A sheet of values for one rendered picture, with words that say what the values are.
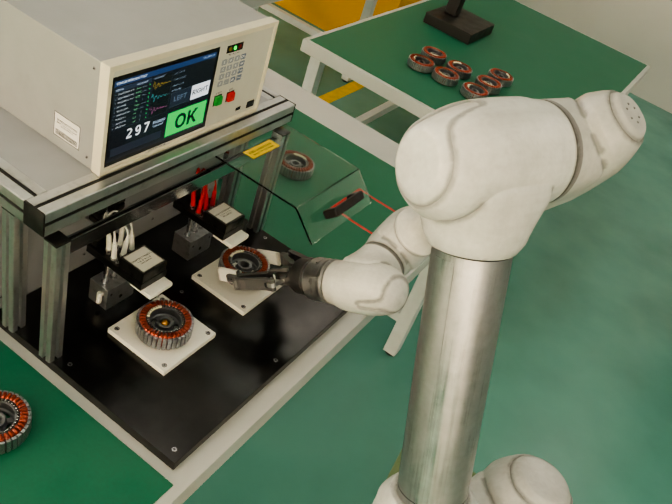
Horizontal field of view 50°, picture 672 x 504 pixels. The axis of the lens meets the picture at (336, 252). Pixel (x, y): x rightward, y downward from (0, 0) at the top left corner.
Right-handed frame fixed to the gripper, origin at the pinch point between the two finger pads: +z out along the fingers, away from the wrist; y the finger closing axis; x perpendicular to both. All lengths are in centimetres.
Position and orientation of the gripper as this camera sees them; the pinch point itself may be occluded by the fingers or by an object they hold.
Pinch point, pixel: (244, 265)
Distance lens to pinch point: 159.5
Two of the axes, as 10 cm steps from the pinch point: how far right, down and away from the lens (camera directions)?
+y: -6.2, 3.3, -7.1
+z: -7.7, -1.2, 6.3
